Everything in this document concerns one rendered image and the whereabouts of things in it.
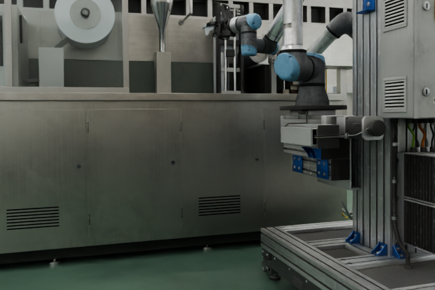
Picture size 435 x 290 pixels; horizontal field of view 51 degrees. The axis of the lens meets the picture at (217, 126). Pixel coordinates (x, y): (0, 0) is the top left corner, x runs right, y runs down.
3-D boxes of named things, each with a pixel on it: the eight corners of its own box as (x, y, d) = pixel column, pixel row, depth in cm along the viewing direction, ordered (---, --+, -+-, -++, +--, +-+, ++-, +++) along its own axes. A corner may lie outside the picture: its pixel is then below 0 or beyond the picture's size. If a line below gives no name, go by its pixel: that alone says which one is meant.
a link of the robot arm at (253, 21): (252, 29, 210) (251, 10, 210) (235, 32, 218) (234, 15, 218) (263, 31, 216) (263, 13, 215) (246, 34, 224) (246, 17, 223)
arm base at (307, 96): (335, 105, 203) (335, 82, 202) (305, 105, 198) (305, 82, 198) (318, 105, 217) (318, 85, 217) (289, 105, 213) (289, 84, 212)
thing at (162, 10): (153, 95, 277) (152, 0, 276) (149, 96, 291) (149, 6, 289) (176, 95, 281) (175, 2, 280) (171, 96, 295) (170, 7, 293)
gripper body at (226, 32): (211, 37, 230) (227, 33, 221) (212, 20, 231) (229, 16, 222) (221, 41, 235) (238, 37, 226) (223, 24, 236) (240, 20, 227)
